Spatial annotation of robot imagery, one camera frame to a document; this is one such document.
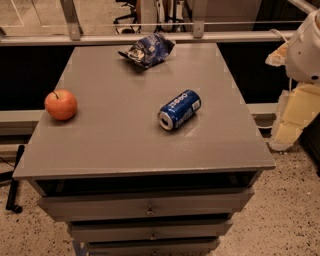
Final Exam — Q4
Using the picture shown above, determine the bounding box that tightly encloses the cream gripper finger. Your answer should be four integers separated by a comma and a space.
269, 83, 320, 151

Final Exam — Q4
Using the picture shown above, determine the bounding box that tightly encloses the blue chip bag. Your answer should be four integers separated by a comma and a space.
118, 33, 175, 69

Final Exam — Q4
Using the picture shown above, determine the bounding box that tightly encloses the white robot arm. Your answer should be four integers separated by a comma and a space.
265, 10, 320, 151

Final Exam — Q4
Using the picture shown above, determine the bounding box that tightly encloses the blue Pepsi can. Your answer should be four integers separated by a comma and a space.
158, 90, 201, 131

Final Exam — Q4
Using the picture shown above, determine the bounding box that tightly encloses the grey drawer cabinet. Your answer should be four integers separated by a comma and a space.
14, 44, 274, 256

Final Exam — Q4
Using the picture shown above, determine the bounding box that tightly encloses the black office chair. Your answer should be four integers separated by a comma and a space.
113, 0, 140, 34

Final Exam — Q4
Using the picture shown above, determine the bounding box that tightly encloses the grey metal railing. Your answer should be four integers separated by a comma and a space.
0, 0, 320, 47

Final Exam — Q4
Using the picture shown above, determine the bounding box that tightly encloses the red apple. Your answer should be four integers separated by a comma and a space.
44, 89, 77, 121

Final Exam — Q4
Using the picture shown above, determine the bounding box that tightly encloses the black stand leg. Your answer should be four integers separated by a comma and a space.
6, 145, 24, 214

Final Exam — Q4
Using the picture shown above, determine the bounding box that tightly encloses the white cable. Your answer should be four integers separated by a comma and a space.
269, 28, 288, 42

